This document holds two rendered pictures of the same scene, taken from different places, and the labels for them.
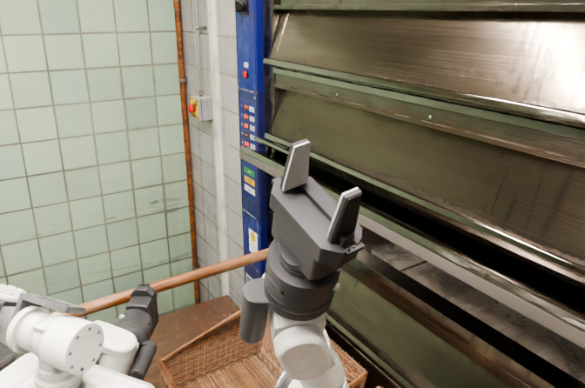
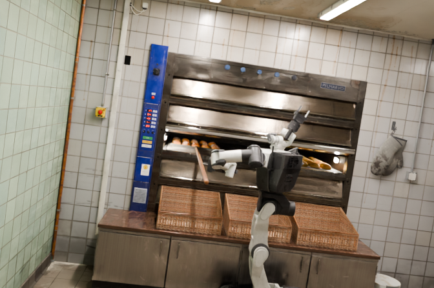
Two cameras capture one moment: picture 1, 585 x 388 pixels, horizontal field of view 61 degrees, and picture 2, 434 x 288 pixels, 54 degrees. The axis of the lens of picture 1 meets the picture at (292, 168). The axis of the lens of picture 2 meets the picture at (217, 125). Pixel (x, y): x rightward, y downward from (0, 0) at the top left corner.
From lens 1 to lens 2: 348 cm
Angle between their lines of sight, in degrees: 63
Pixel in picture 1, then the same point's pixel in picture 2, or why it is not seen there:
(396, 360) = (231, 182)
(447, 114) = (249, 110)
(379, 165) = (227, 124)
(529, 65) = (270, 99)
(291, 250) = (299, 120)
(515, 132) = (267, 113)
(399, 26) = (232, 88)
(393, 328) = not seen: hidden behind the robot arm
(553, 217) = (275, 129)
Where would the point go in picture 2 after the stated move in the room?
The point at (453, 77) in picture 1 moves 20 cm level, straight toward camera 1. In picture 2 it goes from (252, 101) to (269, 103)
